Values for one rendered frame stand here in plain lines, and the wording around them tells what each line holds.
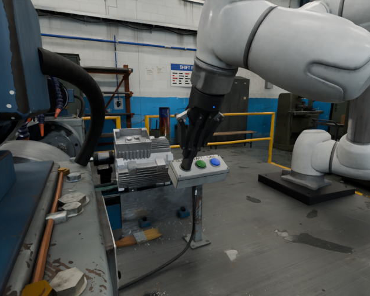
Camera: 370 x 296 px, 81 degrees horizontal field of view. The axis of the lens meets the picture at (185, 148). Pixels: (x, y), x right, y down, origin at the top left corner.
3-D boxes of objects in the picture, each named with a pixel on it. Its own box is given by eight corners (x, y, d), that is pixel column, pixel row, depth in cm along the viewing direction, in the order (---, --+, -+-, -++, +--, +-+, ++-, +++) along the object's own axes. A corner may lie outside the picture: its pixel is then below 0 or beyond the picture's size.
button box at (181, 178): (175, 189, 61) (178, 177, 58) (167, 171, 66) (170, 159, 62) (225, 180, 68) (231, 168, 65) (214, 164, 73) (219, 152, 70)
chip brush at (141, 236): (98, 256, 64) (98, 253, 64) (97, 246, 68) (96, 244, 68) (162, 236, 73) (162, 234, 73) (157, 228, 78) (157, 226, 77)
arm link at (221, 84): (188, 51, 44) (182, 78, 48) (208, 68, 38) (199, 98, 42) (224, 54, 48) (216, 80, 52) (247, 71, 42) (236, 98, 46)
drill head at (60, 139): (9, 195, 78) (-4, 126, 73) (31, 165, 114) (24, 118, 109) (85, 184, 89) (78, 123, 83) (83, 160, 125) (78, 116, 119)
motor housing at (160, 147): (118, 201, 80) (117, 161, 69) (114, 168, 94) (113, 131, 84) (170, 193, 87) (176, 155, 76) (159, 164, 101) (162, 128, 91)
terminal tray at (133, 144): (116, 161, 74) (115, 144, 71) (114, 144, 83) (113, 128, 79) (150, 158, 79) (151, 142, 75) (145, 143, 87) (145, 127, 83)
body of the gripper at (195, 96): (217, 80, 51) (207, 114, 57) (185, 78, 47) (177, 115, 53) (234, 96, 46) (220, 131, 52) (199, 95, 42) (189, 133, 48)
